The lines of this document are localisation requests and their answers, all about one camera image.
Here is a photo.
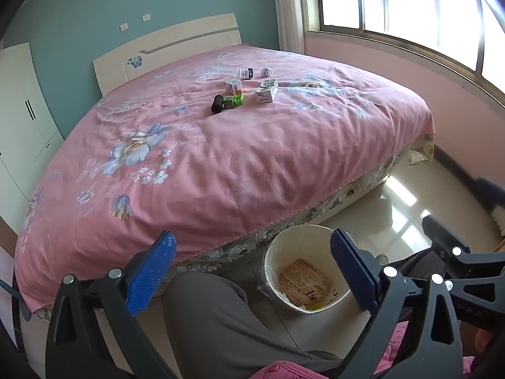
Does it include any person's right hand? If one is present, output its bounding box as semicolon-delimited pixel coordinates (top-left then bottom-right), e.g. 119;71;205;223
462;324;494;358

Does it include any white milk carton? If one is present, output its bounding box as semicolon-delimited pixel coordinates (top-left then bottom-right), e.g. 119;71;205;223
254;79;279;104

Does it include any pink jacket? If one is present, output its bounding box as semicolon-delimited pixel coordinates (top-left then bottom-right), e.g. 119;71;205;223
245;322;480;379

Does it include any cream curtain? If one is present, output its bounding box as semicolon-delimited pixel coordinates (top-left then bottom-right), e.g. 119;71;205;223
272;0;306;54

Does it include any white wardrobe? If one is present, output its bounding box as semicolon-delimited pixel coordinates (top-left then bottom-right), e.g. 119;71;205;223
0;43;66;245

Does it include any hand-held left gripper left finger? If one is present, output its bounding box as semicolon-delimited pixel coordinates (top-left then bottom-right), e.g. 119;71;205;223
45;230;182;379

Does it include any bed with pink floral cover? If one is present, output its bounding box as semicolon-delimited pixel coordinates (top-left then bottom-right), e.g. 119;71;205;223
14;43;435;310

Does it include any person's left leg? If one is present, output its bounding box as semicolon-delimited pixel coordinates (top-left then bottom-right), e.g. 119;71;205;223
163;272;342;379

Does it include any dark blue broom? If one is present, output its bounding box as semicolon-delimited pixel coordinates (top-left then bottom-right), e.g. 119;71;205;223
469;176;505;238

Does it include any cream bed headboard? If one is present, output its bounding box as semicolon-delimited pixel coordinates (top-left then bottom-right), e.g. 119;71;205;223
92;13;242;97

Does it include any beige floral bed sheet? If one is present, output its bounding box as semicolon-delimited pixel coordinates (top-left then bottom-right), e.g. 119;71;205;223
35;134;435;320

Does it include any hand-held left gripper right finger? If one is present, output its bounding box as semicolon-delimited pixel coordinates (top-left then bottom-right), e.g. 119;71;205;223
327;228;463;379

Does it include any window with metal frame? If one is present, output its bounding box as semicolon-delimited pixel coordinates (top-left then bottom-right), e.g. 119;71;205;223
298;0;505;107

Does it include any clear plastic bin liner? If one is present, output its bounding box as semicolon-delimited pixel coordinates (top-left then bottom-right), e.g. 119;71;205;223
256;225;352;316

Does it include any white round waste bin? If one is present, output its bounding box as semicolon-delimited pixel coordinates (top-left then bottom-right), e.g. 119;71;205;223
262;224;352;316

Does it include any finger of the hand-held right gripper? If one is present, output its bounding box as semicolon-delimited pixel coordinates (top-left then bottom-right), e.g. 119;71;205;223
421;215;505;298

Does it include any person's right leg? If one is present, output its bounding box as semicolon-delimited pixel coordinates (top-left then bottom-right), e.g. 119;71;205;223
389;250;448;283

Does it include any blue rod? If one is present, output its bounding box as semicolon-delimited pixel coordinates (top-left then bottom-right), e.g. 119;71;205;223
0;278;33;321

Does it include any person's leg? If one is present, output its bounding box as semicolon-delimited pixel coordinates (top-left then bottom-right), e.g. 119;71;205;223
163;272;342;379
389;250;448;283

